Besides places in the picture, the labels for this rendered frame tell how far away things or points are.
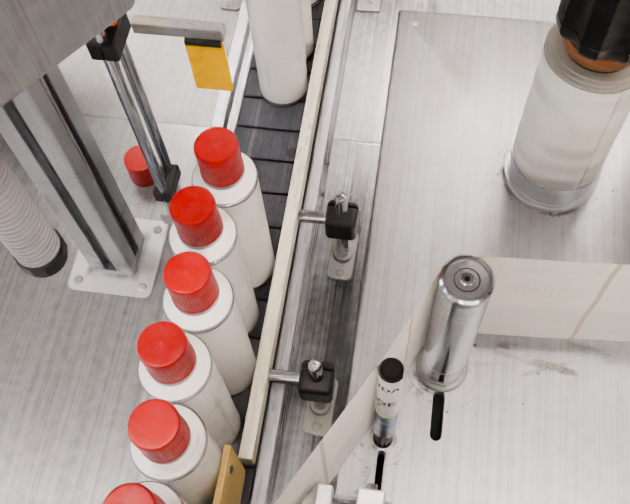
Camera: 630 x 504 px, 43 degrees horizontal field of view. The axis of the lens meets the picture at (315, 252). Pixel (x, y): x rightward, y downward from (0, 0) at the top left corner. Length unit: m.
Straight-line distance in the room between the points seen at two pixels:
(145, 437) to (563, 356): 0.39
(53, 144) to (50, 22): 0.28
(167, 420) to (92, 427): 0.29
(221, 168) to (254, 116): 0.27
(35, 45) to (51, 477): 0.50
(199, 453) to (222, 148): 0.21
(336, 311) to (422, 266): 0.10
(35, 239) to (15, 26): 0.21
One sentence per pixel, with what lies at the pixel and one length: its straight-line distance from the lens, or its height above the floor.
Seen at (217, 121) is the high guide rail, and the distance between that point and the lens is 0.76.
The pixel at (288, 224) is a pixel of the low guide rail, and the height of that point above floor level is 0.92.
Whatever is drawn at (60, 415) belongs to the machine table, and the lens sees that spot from 0.81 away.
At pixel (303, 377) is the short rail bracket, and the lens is 0.68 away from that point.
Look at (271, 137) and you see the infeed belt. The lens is 0.84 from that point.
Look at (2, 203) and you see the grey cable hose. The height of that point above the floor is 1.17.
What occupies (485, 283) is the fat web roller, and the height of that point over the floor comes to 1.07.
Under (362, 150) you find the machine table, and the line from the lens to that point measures 0.89.
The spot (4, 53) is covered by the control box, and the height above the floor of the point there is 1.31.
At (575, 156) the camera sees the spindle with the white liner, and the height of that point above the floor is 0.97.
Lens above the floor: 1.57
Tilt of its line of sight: 63 degrees down
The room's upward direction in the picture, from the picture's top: 6 degrees counter-clockwise
